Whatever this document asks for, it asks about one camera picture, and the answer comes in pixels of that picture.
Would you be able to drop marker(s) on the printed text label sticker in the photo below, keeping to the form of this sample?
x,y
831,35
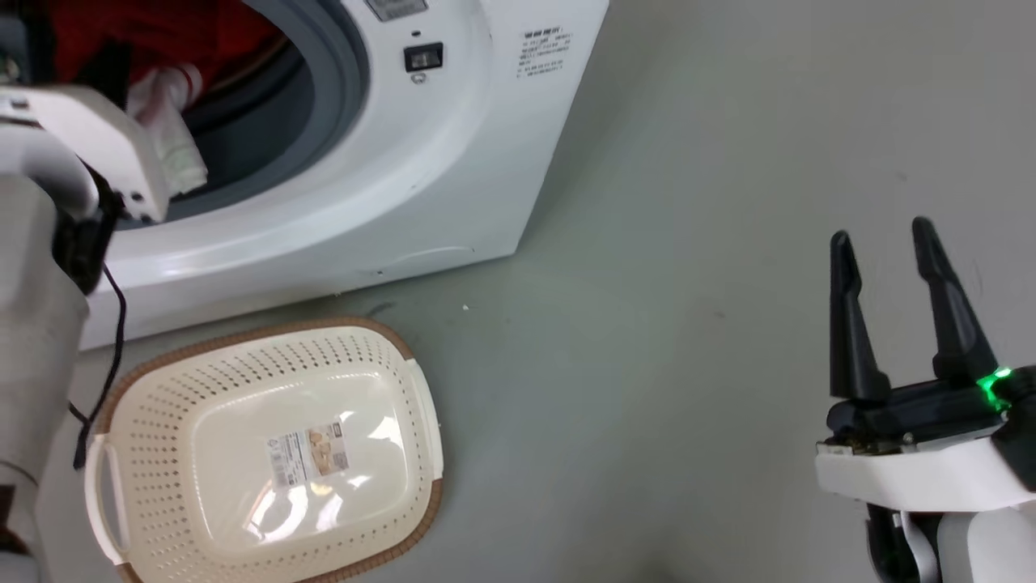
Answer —
x,y
544,53

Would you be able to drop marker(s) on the cream perforated laundry basket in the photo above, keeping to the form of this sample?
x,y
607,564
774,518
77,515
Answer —
x,y
267,453

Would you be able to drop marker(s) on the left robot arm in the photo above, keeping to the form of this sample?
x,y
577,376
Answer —
x,y
32,340

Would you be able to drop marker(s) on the red garment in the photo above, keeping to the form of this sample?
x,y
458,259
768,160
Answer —
x,y
178,32

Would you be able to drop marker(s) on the product sticker in basket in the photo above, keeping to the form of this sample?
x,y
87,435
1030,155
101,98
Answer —
x,y
311,453

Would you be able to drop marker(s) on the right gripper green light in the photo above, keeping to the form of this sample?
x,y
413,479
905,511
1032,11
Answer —
x,y
923,453

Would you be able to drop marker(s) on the grey rectangular label plate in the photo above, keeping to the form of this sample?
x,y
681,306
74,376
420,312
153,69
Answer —
x,y
395,7

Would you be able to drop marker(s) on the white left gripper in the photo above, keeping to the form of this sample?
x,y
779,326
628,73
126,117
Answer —
x,y
105,138

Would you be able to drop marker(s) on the grey rubber door gasket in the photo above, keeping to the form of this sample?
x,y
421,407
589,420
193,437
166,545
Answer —
x,y
324,89

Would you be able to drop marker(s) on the black door latch socket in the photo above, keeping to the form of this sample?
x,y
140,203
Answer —
x,y
423,57

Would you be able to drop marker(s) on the white cloth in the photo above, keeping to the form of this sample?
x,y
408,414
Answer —
x,y
174,138

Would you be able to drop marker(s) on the white front-load washing machine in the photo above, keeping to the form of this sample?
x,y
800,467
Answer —
x,y
453,162

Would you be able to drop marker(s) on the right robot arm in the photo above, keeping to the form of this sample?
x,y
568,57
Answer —
x,y
955,546

